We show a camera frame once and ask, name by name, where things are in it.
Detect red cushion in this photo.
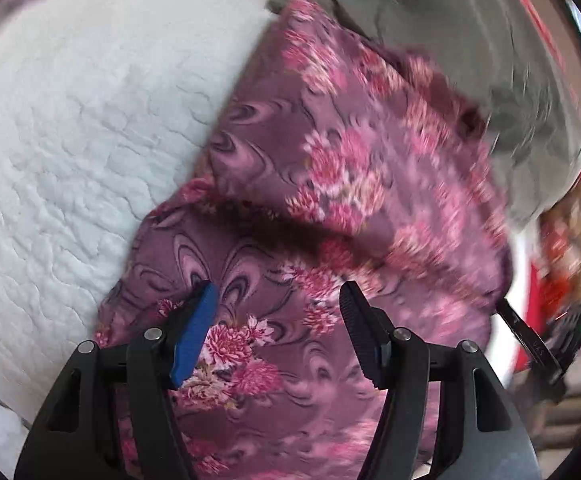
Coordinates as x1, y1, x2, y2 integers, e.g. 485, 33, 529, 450
511, 238, 546, 376

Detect bagged stuffed toys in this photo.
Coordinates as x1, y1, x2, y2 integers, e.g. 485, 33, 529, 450
540, 181, 581, 318

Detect grey floral pillow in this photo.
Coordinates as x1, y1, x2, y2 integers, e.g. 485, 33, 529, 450
269, 0, 581, 226

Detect purple floral blouse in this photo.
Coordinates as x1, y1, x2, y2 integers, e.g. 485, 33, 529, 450
95, 0, 511, 479

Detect white quilted mattress cover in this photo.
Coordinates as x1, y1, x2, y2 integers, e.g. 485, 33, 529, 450
0, 0, 271, 472

